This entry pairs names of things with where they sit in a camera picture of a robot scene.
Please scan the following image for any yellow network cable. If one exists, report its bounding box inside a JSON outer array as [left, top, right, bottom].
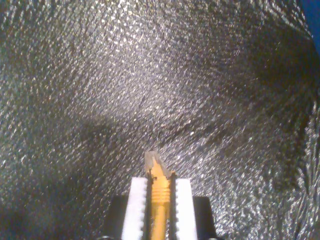
[[144, 150, 176, 240]]

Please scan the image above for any black bubble mat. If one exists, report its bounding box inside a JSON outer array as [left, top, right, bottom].
[[0, 0, 320, 240]]

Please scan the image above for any blue chassis under rack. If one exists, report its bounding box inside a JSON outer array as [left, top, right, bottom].
[[298, 0, 320, 41]]

